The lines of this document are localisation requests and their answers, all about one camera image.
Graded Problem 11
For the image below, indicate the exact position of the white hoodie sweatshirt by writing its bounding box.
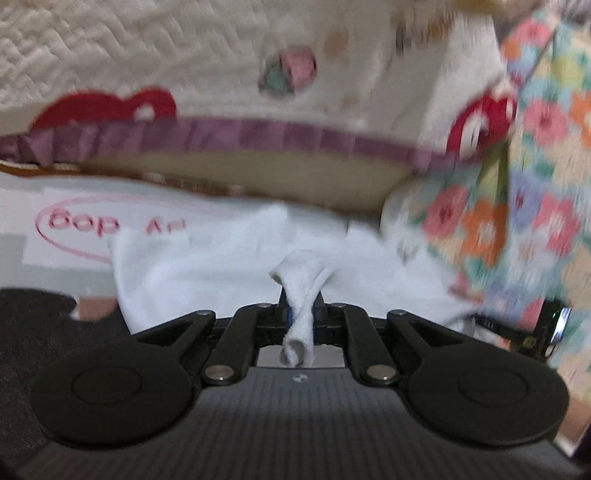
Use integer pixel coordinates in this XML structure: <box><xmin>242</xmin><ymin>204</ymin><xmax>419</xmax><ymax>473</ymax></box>
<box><xmin>109</xmin><ymin>204</ymin><xmax>475</xmax><ymax>367</ymax></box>

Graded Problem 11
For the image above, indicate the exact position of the floral patterned quilt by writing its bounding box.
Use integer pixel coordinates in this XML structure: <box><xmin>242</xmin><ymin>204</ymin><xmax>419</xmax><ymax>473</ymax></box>
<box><xmin>380</xmin><ymin>6</ymin><xmax>591</xmax><ymax>393</ymax></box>

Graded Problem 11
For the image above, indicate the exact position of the white quilt with red bears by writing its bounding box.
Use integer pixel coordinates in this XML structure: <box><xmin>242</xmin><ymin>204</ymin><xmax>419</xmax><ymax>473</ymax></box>
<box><xmin>1</xmin><ymin>1</ymin><xmax>517</xmax><ymax>212</ymax></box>

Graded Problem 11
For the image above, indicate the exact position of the patterned play mat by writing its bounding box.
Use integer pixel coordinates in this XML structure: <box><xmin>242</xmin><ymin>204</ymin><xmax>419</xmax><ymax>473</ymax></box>
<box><xmin>0</xmin><ymin>172</ymin><xmax>288</xmax><ymax>462</ymax></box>

